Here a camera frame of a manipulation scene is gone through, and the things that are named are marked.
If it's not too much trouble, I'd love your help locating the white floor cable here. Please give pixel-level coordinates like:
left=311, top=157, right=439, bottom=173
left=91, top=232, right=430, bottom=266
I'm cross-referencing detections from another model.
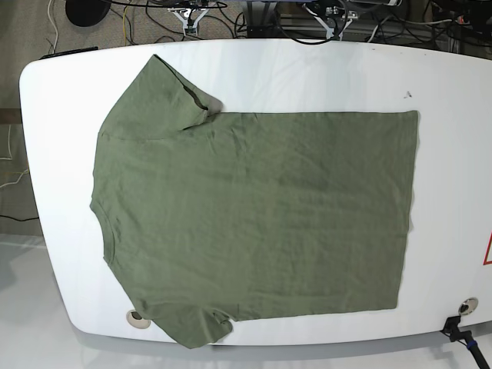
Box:
left=47, top=0, right=59, bottom=54

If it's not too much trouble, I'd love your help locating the black clamp with cable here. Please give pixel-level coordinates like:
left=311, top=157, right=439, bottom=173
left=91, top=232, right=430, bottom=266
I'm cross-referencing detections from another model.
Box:
left=440, top=316, right=490, bottom=369

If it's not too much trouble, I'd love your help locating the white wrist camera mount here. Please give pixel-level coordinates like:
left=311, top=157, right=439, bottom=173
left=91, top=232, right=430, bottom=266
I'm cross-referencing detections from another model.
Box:
left=169, top=8, right=208, bottom=37
left=312, top=7, right=357, bottom=42

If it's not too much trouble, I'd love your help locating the black round stand base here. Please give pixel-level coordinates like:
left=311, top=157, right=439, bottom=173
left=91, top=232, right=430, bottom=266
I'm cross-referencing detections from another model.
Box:
left=65, top=0, right=111, bottom=28

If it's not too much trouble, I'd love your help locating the olive green T-shirt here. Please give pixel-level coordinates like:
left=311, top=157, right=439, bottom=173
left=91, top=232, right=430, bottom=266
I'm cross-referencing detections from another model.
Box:
left=90, top=56, right=419, bottom=348

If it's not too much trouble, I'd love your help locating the aluminium frame post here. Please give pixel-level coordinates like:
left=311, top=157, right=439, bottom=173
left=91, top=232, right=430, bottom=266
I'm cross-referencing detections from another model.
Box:
left=241, top=1, right=278, bottom=38

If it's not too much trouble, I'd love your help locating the yellow floor cable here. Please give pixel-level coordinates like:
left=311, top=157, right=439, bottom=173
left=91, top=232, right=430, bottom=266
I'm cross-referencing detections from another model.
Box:
left=121, top=0, right=141, bottom=45

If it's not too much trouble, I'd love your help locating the left table cable grommet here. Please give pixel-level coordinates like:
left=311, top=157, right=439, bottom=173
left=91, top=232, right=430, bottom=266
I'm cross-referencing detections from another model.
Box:
left=126, top=310, right=151, bottom=330

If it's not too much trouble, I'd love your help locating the right table cable grommet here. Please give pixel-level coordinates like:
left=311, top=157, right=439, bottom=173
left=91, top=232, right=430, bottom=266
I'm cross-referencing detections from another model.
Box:
left=458, top=298, right=479, bottom=316

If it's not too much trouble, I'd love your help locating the table cable grommet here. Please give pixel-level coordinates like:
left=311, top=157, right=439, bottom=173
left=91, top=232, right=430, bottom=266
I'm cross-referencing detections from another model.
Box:
left=458, top=298, right=479, bottom=316
left=126, top=310, right=151, bottom=330

